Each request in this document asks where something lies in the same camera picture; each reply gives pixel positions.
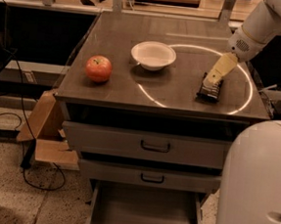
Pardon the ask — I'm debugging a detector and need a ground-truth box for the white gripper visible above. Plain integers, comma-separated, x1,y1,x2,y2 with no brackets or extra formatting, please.
203,26,265,87

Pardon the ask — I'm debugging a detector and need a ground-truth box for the black rxbar chocolate bar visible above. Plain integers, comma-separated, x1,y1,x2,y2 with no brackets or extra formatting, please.
196,81,223,103

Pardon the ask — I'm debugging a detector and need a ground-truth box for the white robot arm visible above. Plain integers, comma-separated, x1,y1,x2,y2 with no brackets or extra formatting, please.
203,0,281,224

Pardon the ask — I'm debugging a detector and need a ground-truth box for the grey drawer cabinet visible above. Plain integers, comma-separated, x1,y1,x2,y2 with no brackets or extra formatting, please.
47,6,280,202

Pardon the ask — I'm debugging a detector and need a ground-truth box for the top grey drawer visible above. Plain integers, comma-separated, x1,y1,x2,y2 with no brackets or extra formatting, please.
63,121,231,169

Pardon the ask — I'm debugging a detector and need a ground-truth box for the middle grey drawer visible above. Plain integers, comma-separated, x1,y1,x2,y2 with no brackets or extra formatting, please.
78,158,221,194

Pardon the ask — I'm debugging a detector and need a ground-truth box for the bottom grey open drawer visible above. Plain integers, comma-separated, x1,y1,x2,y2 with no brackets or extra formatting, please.
85,181,214,224

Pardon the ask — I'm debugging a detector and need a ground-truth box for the white bowl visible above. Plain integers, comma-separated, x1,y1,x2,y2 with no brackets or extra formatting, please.
131,41,176,71

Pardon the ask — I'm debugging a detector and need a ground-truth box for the red apple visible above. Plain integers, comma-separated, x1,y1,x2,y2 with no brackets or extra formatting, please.
85,55,113,83

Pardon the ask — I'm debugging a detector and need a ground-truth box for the brown cardboard box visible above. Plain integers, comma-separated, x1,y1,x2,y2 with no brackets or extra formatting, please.
17,90,78,170

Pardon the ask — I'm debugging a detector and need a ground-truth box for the black floor cable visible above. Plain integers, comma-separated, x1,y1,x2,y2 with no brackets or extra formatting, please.
0,0,82,193

